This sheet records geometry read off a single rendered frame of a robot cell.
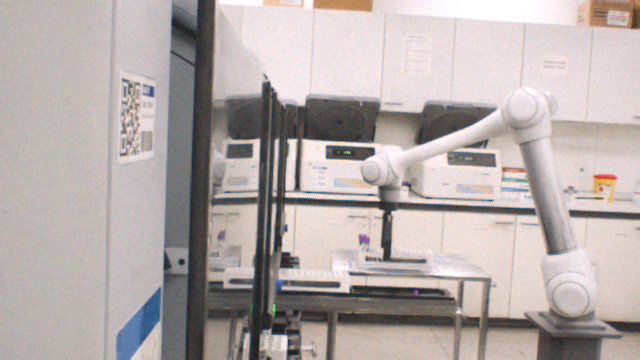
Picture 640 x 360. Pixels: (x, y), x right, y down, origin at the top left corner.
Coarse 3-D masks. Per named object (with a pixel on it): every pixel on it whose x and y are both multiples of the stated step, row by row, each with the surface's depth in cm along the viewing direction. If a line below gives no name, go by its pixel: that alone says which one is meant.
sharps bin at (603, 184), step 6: (600, 174) 485; (606, 174) 489; (594, 180) 487; (600, 180) 482; (606, 180) 480; (612, 180) 479; (594, 186) 488; (600, 186) 482; (606, 186) 480; (612, 186) 481; (594, 192) 488; (600, 192) 483; (606, 192) 481; (612, 192) 482; (594, 198) 488; (600, 198) 483; (612, 198) 483
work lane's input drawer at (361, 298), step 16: (352, 288) 214; (368, 288) 219; (384, 288) 219; (400, 288) 220; (416, 288) 220; (432, 288) 220; (288, 304) 206; (304, 304) 207; (320, 304) 207; (336, 304) 207; (352, 304) 207; (368, 304) 207; (384, 304) 208; (400, 304) 208; (416, 304) 208; (432, 304) 208; (448, 304) 209
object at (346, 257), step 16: (336, 256) 266; (352, 256) 268; (368, 256) 270; (448, 256) 278; (464, 256) 280; (352, 272) 240; (368, 272) 240; (384, 272) 240; (400, 272) 241; (416, 272) 243; (432, 272) 244; (448, 272) 245; (464, 272) 247; (480, 272) 248; (336, 320) 242; (480, 320) 243; (480, 336) 243; (480, 352) 243
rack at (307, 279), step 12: (288, 276) 207; (300, 276) 208; (312, 276) 208; (324, 276) 208; (336, 276) 210; (348, 276) 210; (288, 288) 208; (300, 288) 208; (312, 288) 208; (324, 288) 208; (336, 288) 208; (348, 288) 209
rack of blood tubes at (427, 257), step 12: (360, 252) 246; (372, 252) 246; (396, 252) 248; (408, 252) 250; (420, 252) 250; (360, 264) 246; (384, 264) 246; (396, 264) 246; (408, 264) 246; (420, 264) 246; (432, 264) 246
